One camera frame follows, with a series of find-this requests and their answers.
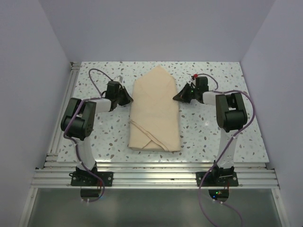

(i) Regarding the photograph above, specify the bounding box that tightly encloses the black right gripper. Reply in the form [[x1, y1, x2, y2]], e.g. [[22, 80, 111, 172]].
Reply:
[[173, 83, 199, 104]]

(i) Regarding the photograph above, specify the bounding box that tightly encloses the beige cloth mat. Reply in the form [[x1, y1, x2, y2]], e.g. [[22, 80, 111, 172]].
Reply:
[[128, 65, 180, 152]]

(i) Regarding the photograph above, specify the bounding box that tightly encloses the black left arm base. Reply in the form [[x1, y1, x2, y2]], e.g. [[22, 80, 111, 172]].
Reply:
[[69, 166, 114, 202]]

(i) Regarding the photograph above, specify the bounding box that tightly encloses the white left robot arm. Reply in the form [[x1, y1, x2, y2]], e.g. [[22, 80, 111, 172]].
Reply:
[[61, 81, 134, 186]]

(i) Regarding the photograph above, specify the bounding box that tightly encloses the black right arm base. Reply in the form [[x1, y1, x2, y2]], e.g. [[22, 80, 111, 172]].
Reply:
[[196, 165, 239, 202]]

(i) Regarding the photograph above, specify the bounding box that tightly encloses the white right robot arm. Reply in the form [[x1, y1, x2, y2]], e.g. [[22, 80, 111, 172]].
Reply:
[[173, 73, 249, 186]]

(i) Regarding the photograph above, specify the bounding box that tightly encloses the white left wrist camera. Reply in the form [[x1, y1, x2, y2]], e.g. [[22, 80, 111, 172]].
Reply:
[[114, 76, 123, 83]]

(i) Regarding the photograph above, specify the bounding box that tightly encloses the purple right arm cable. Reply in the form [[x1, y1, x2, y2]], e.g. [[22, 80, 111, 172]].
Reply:
[[197, 73, 256, 227]]

